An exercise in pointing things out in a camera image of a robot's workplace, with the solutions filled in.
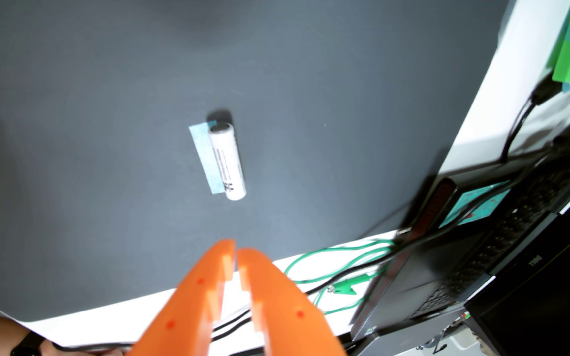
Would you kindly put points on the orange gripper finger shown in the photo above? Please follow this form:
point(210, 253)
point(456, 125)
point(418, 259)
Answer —
point(285, 316)
point(186, 311)

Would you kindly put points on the white cylindrical battery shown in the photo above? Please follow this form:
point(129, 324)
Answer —
point(226, 158)

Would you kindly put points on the person's hand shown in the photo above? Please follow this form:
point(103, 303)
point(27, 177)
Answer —
point(67, 353)

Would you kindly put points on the light blue tape piece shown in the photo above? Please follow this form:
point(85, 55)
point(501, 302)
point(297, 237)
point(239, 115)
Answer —
point(202, 153)

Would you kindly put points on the black wrist watch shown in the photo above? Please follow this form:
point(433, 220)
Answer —
point(27, 344)

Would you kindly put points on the dark red bar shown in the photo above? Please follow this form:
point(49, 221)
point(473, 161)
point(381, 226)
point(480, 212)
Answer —
point(436, 207)

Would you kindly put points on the teal card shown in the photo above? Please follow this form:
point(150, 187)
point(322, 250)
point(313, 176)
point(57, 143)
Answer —
point(478, 205)

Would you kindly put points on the black Dell laptop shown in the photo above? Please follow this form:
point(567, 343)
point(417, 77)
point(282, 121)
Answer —
point(537, 296)

